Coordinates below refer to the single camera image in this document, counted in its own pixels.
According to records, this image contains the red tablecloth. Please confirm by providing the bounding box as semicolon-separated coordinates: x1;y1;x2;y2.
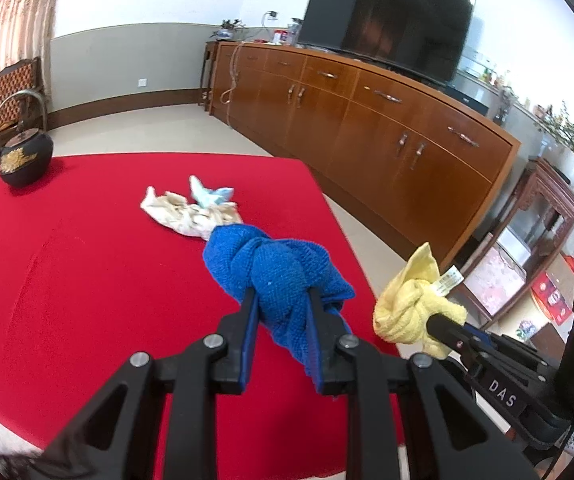
0;154;399;479

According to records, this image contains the yellow towel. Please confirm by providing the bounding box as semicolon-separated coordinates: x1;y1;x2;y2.
373;242;467;360

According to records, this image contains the carved wooden side stand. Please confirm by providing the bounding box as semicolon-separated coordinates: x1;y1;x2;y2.
456;157;574;328

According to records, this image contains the potted plant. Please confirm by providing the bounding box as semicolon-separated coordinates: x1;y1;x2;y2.
211;18;246;41

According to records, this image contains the wooden sideboard cabinet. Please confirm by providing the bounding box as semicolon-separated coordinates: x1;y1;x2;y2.
210;42;519;266

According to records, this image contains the blue towel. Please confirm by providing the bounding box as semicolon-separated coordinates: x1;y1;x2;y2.
202;224;355;373

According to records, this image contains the black television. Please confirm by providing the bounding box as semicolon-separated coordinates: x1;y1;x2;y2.
298;0;473;84

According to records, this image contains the wooden lattice bench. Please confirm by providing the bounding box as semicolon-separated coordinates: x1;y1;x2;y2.
0;58;48;143

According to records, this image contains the red cardboard box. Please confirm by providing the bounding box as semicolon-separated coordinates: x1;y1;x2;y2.
531;272;573;326

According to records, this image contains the white charging cable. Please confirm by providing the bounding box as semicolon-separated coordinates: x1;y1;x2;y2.
219;8;279;126

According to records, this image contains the pink floral cushion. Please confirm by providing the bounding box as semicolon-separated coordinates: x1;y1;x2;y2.
465;246;526;316

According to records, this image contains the small dark side table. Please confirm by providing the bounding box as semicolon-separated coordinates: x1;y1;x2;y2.
199;41;217;112

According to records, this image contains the light blue cloth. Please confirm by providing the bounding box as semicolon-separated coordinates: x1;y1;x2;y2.
188;176;234;208

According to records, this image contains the red white can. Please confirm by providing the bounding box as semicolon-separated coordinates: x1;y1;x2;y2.
273;29;288;44

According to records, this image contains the beige crumpled cloth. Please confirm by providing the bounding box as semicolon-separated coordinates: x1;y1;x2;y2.
140;186;243;240

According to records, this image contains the black iron teapot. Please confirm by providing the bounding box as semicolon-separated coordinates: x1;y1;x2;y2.
0;89;54;188

